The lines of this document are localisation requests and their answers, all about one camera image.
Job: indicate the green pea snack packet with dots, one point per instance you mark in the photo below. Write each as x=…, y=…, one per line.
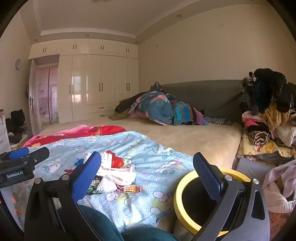
x=94, y=187

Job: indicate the olive brown cloth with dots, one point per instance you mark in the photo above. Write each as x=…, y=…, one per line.
x=122, y=109

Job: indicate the blue plastic bag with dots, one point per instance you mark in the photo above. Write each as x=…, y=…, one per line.
x=79, y=161

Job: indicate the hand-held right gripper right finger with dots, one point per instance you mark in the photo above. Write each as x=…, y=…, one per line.
x=208, y=178

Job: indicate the pink candy wrapper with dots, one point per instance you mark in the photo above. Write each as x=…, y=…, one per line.
x=129, y=188

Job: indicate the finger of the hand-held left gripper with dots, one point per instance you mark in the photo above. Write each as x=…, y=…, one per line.
x=19, y=152
x=40, y=153

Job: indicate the cream wardrobe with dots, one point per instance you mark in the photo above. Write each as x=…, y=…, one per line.
x=92, y=81

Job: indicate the pink cartoon sliding door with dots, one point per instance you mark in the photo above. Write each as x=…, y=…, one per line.
x=47, y=92

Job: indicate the pale pink cloth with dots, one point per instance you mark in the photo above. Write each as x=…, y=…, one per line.
x=277, y=180

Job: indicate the pile of clothes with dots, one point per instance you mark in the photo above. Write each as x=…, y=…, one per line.
x=266, y=97

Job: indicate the white printed plastic bag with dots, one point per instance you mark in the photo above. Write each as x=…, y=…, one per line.
x=120, y=176

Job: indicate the round wall clock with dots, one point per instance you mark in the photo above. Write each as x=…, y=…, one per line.
x=18, y=64

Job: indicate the red plastic bag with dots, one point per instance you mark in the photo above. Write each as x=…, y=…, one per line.
x=116, y=161

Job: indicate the white cotton swab pack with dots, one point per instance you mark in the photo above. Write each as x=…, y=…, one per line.
x=105, y=184

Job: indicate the striped blanket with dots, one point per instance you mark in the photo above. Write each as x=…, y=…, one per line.
x=185, y=113

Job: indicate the red blanket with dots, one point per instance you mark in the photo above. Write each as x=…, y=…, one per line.
x=92, y=131

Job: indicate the grey headboard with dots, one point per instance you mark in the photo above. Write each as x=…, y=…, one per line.
x=208, y=95

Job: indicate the yellow cartoon sheet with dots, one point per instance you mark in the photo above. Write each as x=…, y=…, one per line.
x=266, y=148

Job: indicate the white drawer cabinet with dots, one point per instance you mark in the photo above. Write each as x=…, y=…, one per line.
x=4, y=139

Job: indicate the yellow rimmed black bin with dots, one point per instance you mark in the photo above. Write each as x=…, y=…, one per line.
x=179, y=197

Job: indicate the blue floral quilt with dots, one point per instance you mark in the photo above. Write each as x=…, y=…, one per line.
x=159, y=106

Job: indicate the blue cartoon print blanket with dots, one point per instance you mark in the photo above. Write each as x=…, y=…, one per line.
x=148, y=162

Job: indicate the person's left hand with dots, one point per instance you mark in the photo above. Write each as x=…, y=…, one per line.
x=16, y=205

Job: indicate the grey bedside bench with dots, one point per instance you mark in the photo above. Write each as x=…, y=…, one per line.
x=249, y=166

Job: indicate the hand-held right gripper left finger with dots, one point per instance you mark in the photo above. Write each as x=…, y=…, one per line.
x=85, y=178

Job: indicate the dark patterned cloth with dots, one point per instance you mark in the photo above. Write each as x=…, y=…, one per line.
x=217, y=121

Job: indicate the white room door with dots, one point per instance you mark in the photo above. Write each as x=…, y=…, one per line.
x=33, y=99

